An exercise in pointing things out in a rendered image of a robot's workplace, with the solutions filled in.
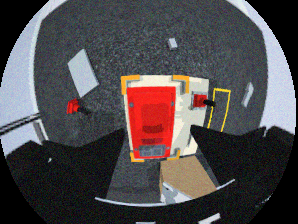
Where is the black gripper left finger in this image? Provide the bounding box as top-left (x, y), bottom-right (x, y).
top-left (41, 128), bottom-right (125, 200)

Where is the small grey block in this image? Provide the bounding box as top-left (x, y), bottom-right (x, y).
top-left (168, 37), bottom-right (178, 51)

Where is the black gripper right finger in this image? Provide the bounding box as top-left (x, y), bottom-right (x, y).
top-left (190, 125), bottom-right (267, 186)

